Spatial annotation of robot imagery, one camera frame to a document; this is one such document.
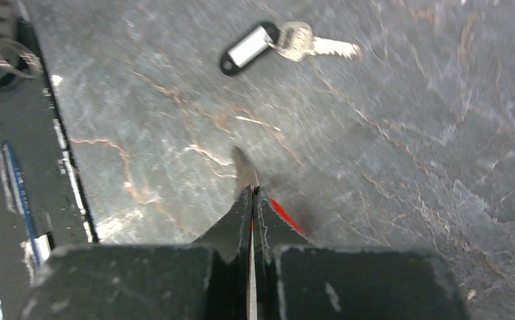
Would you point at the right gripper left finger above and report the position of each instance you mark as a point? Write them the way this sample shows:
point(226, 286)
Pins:
point(204, 279)

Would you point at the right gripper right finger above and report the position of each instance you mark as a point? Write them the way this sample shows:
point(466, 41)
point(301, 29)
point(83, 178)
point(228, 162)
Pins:
point(298, 280)

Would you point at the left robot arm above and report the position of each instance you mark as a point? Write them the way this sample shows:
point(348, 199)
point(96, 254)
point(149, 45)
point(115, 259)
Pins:
point(16, 58)

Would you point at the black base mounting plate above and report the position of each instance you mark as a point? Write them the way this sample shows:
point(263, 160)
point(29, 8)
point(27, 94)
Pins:
point(38, 173)

